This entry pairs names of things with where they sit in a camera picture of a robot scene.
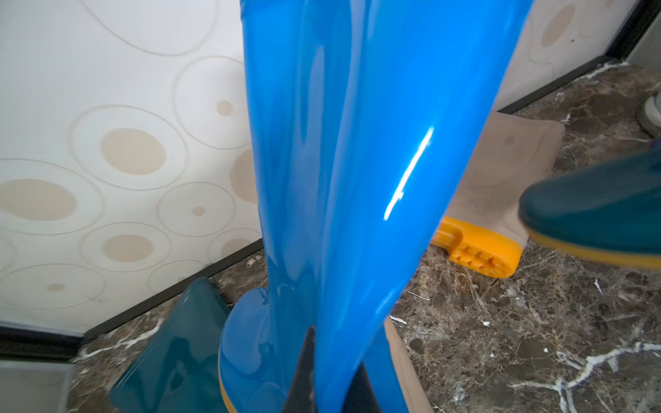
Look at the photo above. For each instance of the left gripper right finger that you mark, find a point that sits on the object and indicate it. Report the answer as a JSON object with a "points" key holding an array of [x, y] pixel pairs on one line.
{"points": [[360, 397]]}

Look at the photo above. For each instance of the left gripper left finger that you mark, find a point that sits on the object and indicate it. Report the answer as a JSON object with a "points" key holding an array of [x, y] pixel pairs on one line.
{"points": [[300, 398]]}

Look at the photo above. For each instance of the teal boot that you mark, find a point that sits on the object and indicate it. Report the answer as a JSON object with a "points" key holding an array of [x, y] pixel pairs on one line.
{"points": [[177, 371], [608, 213]]}

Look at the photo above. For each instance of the blue boot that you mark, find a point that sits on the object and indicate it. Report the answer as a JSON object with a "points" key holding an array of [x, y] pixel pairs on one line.
{"points": [[364, 115]]}

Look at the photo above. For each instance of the beige boot back left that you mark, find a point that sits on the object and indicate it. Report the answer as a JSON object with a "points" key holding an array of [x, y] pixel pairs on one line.
{"points": [[409, 384]]}

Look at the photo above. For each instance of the beige boot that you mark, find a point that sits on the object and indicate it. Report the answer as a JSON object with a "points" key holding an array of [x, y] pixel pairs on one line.
{"points": [[480, 229], [409, 384]]}

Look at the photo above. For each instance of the beige boot back right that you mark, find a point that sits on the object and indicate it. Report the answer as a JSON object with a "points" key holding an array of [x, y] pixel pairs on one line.
{"points": [[480, 229]]}

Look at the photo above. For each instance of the chrome wire stand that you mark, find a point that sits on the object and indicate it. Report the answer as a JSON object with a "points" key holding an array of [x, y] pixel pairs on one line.
{"points": [[649, 116]]}

